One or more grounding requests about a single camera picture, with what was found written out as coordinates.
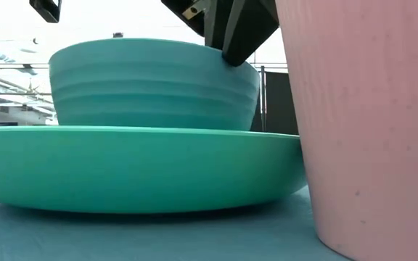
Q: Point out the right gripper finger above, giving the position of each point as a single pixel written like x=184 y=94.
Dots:
x=218 y=25
x=252 y=29

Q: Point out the turquoise bowl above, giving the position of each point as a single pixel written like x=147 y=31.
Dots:
x=151 y=87

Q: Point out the pink plastic cup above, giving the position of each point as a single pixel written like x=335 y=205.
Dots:
x=368 y=127

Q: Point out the turquoise round plate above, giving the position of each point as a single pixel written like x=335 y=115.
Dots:
x=122 y=170

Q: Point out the blue plastic tray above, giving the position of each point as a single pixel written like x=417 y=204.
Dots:
x=122 y=239

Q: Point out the black ceiling spotlight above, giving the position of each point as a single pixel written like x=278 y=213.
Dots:
x=118 y=35

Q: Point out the black room divider screen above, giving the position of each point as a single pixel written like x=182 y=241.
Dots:
x=281 y=105

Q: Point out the dark computer monitor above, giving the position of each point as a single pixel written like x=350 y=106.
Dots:
x=5 y=124

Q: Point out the long ceiling light rail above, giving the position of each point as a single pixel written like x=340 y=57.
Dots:
x=13 y=65

